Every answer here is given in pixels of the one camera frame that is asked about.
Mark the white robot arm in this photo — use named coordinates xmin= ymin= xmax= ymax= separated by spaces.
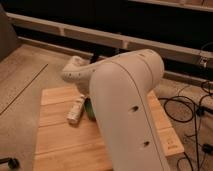
xmin=62 ymin=49 xmax=170 ymax=171

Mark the green ceramic bowl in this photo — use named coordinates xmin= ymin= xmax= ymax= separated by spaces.
xmin=84 ymin=98 xmax=96 ymax=121

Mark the white plastic bottle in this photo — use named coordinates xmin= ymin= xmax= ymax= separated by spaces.
xmin=67 ymin=94 xmax=86 ymax=125

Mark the wooden board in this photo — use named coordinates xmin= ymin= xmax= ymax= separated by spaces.
xmin=32 ymin=85 xmax=185 ymax=171

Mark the black chair caster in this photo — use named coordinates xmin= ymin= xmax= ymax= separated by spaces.
xmin=0 ymin=158 xmax=19 ymax=169

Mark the white shelf frame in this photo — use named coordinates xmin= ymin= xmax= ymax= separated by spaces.
xmin=7 ymin=13 xmax=213 ymax=69

